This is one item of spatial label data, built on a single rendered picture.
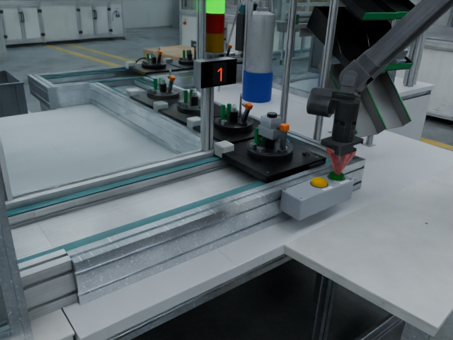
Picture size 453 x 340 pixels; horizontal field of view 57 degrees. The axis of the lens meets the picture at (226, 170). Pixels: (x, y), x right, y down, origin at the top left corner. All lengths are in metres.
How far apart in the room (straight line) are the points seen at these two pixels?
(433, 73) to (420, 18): 4.29
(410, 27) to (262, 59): 1.19
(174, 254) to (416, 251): 0.58
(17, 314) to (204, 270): 0.37
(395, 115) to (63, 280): 1.22
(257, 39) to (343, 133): 1.15
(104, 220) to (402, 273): 0.69
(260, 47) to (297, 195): 1.24
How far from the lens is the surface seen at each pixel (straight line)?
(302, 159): 1.25
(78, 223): 1.04
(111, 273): 0.89
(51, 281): 0.86
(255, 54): 2.19
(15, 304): 0.81
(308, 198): 1.06
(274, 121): 1.22
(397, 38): 1.10
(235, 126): 1.43
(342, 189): 1.17
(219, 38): 1.18
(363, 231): 1.16
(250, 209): 1.04
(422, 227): 1.25
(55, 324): 0.88
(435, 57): 5.37
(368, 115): 1.51
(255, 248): 1.03
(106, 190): 1.12
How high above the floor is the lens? 1.45
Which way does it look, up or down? 24 degrees down
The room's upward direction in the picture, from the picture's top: 2 degrees clockwise
